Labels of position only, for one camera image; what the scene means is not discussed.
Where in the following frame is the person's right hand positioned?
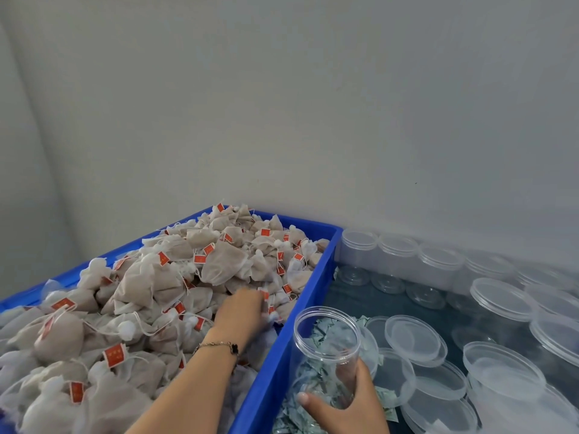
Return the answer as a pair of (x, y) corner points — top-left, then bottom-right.
(299, 357), (390, 434)

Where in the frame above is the person's left hand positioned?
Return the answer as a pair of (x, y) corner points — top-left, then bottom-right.
(203, 286), (271, 353)

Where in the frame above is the clear jar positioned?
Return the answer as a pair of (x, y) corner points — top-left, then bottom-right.
(289, 305), (363, 412)

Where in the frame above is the pile of green desiccant packets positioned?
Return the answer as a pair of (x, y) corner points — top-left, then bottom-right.
(271, 316), (403, 434)

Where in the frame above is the pile of tea bags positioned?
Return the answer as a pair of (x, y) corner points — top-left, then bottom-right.
(0, 203), (331, 434)

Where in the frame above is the group of lidded jars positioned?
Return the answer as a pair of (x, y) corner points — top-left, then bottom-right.
(337, 227), (579, 358)

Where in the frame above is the person's left forearm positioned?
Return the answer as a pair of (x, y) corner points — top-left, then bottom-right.
(127, 343), (241, 434)

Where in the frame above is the blue plastic tray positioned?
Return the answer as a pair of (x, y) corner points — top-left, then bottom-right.
(0, 207), (343, 434)

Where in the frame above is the thin beaded bracelet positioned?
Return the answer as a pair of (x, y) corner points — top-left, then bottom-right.
(194, 339), (241, 358)

